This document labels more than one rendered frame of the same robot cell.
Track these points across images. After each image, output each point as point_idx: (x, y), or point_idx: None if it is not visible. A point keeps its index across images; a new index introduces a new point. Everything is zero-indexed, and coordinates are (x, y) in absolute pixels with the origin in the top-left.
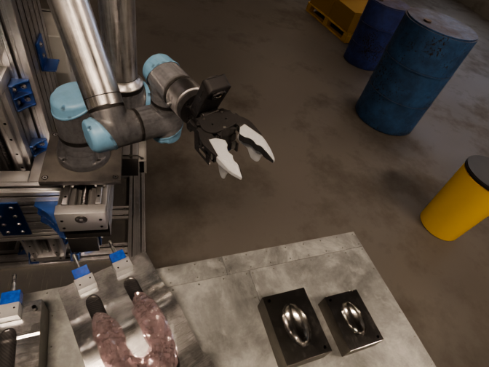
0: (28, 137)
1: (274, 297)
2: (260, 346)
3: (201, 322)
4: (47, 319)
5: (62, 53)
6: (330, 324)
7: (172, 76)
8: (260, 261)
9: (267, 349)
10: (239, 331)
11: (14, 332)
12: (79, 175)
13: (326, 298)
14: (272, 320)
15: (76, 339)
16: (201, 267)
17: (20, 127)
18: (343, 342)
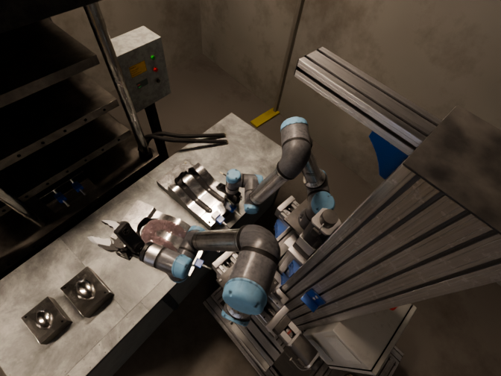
0: (286, 273)
1: (102, 297)
2: (106, 274)
3: (143, 267)
4: (207, 227)
5: (328, 329)
6: (62, 310)
7: (164, 251)
8: (121, 326)
9: (102, 276)
10: (121, 274)
11: (208, 212)
12: None
13: (65, 321)
14: (100, 283)
15: (186, 223)
16: (157, 295)
17: (285, 265)
18: (51, 300)
